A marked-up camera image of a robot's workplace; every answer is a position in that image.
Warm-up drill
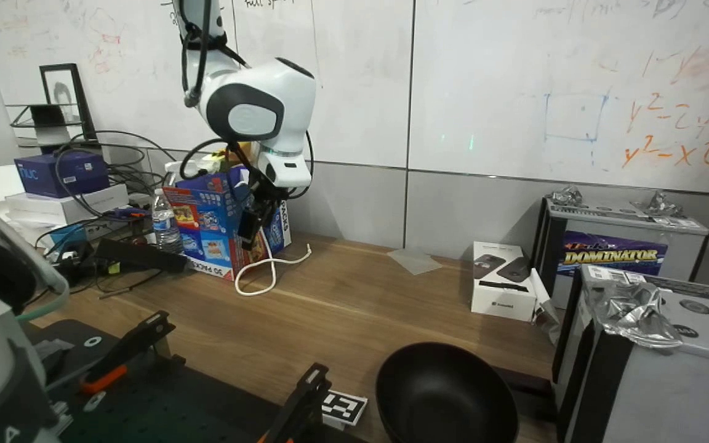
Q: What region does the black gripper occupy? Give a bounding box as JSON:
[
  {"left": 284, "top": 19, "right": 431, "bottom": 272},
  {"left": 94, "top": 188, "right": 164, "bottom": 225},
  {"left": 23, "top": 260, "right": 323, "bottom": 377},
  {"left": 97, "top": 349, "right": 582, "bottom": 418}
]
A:
[{"left": 237, "top": 167, "right": 286, "bottom": 252}]

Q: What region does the thin white rope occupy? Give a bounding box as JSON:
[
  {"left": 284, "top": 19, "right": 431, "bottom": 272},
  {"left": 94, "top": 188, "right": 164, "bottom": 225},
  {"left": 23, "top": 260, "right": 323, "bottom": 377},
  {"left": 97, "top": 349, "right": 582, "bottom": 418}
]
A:
[{"left": 231, "top": 227, "right": 316, "bottom": 301}]

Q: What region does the blue cardboard box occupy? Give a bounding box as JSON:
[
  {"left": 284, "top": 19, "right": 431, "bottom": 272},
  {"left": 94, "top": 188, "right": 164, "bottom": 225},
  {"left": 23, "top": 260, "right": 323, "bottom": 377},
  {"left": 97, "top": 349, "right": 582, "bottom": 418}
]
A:
[{"left": 163, "top": 163, "right": 296, "bottom": 280}]

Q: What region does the white flat box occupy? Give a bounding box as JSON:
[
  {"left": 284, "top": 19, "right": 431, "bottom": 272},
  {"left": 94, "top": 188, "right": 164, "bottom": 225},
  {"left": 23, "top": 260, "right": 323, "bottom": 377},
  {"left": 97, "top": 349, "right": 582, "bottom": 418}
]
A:
[{"left": 4, "top": 183, "right": 130, "bottom": 230}]

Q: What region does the small dark blue box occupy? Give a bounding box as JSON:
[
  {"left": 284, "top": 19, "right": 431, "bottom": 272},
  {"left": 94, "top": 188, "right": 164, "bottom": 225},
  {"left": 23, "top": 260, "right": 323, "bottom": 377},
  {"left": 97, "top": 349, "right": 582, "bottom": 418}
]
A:
[{"left": 13, "top": 148, "right": 113, "bottom": 201}]

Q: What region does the white phone box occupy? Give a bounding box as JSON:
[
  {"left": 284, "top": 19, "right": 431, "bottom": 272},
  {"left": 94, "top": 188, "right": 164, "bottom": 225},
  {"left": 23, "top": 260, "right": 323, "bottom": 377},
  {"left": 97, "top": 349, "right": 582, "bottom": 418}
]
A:
[{"left": 468, "top": 238, "right": 551, "bottom": 324}]

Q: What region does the clear plastic water bottle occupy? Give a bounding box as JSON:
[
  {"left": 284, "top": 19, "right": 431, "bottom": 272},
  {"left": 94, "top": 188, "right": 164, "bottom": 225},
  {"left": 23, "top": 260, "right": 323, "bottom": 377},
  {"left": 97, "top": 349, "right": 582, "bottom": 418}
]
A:
[{"left": 151, "top": 188, "right": 183, "bottom": 253}]

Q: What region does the white spray bottle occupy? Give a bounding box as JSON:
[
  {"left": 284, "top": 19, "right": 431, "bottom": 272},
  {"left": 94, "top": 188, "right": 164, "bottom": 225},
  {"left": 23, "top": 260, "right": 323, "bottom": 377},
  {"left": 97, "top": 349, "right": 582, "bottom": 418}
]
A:
[{"left": 163, "top": 157, "right": 202, "bottom": 188}]

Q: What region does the long black tool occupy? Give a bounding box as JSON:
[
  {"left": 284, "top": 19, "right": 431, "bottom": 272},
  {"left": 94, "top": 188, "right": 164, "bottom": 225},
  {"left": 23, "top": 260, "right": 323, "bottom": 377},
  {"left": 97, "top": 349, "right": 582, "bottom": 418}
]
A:
[{"left": 56, "top": 236, "right": 190, "bottom": 285}]

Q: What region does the grey paper sheet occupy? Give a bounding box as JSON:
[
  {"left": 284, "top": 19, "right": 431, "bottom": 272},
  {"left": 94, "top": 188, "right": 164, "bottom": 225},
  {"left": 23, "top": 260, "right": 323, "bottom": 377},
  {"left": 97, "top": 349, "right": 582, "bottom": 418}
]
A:
[{"left": 386, "top": 247, "right": 446, "bottom": 278}]

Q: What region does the blue glue gun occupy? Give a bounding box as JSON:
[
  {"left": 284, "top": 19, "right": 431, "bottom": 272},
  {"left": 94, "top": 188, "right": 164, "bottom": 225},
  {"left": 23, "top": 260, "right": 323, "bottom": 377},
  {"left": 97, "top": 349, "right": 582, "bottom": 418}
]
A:
[{"left": 42, "top": 219, "right": 104, "bottom": 259}]

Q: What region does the black white marker tag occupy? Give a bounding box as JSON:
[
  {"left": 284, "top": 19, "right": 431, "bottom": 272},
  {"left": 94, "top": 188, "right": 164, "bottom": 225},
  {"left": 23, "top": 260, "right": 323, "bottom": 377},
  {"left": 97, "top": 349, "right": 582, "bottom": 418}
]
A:
[{"left": 317, "top": 388, "right": 372, "bottom": 433}]

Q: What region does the black table mat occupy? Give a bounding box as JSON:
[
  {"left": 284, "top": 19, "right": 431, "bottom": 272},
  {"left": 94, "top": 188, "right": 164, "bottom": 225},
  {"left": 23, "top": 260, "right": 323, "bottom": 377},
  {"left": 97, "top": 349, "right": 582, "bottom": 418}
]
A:
[{"left": 30, "top": 318, "right": 364, "bottom": 443}]

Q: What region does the grey metal stand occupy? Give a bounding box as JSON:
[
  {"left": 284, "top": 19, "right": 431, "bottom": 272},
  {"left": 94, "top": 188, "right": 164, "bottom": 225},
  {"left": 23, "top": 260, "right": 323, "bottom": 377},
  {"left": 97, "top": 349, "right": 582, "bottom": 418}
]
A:
[{"left": 7, "top": 102, "right": 87, "bottom": 156}]

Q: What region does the black frying pan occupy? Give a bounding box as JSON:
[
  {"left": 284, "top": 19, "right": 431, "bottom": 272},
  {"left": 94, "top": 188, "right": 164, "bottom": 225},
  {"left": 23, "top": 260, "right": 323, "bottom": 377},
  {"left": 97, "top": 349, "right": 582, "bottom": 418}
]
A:
[{"left": 373, "top": 339, "right": 521, "bottom": 443}]

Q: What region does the small crumpled aluminium foil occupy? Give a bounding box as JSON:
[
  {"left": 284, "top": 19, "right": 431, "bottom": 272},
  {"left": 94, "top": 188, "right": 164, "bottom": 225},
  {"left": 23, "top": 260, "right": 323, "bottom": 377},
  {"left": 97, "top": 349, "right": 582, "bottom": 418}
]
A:
[
  {"left": 546, "top": 184, "right": 588, "bottom": 212},
  {"left": 632, "top": 190, "right": 690, "bottom": 222}
]

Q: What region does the large crumpled aluminium foil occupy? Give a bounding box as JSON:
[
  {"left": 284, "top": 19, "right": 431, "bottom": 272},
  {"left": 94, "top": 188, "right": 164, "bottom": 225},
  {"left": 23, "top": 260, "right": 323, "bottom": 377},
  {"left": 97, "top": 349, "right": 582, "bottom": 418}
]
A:
[{"left": 586, "top": 267, "right": 686, "bottom": 352}]

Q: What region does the large grey case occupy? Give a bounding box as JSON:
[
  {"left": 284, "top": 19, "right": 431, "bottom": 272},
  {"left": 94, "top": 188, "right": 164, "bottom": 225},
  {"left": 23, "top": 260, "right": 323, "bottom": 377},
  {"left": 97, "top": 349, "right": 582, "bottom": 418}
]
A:
[{"left": 553, "top": 264, "right": 709, "bottom": 443}]

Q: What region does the black cable bundle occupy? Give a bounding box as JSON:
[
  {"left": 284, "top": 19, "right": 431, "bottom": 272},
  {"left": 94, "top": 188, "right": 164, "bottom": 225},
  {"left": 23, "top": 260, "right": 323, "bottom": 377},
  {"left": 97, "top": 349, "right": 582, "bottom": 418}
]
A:
[{"left": 52, "top": 128, "right": 178, "bottom": 219}]

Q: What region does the black clamp with orange handle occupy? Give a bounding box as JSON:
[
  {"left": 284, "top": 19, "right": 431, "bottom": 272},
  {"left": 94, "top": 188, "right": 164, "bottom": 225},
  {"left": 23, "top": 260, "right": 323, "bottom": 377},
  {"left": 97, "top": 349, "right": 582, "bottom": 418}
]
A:
[{"left": 42, "top": 308, "right": 186, "bottom": 402}]

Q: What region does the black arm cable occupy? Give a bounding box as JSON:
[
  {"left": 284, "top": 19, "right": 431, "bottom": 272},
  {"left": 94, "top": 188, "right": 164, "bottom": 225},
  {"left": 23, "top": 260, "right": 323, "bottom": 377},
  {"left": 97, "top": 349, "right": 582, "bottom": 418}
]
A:
[{"left": 178, "top": 0, "right": 237, "bottom": 110}]

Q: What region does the black picture frame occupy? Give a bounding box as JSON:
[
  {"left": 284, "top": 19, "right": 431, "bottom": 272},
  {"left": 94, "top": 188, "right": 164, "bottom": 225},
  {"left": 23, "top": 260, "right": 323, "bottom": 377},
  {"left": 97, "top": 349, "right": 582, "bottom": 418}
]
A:
[{"left": 37, "top": 61, "right": 100, "bottom": 148}]

